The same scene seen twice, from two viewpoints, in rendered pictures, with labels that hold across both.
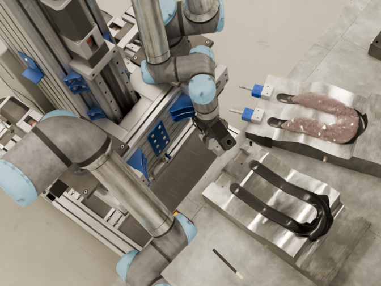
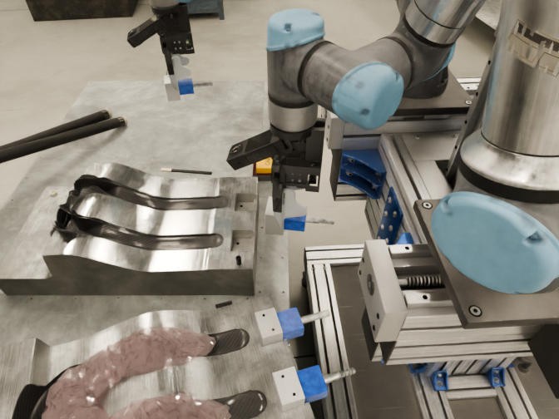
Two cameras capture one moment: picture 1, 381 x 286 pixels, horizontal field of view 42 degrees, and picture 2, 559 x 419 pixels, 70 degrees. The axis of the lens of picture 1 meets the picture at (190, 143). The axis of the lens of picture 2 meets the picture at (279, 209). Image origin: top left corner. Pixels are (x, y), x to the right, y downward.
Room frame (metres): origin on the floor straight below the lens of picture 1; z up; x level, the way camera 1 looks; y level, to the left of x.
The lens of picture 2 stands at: (1.04, -0.53, 1.49)
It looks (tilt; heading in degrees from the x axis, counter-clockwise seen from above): 46 degrees down; 123
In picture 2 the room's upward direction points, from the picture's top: straight up
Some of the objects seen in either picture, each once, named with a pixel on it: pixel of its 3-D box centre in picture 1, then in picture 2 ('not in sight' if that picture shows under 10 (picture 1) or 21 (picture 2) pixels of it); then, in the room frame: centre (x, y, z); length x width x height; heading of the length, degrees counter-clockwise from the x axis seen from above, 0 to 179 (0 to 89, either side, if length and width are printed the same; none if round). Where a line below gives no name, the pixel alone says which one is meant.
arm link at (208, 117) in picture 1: (206, 108); (293, 107); (0.77, -0.08, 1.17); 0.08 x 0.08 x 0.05
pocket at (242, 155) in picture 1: (241, 158); (243, 246); (0.71, -0.15, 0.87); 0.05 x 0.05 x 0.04; 33
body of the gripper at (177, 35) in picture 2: not in sight; (173, 28); (0.25, 0.19, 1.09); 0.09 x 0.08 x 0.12; 46
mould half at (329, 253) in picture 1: (284, 208); (137, 224); (0.48, -0.22, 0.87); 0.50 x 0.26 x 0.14; 33
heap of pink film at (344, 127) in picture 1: (322, 116); (132, 391); (0.75, -0.47, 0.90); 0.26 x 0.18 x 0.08; 50
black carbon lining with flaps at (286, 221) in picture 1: (282, 198); (138, 212); (0.50, -0.23, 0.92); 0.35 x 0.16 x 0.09; 33
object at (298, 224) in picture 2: (211, 138); (300, 218); (0.79, -0.07, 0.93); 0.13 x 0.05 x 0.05; 25
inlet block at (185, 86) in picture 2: not in sight; (189, 86); (0.26, 0.20, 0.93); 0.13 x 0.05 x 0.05; 46
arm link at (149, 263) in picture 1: (143, 269); not in sight; (0.34, 0.22, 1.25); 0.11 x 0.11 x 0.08; 29
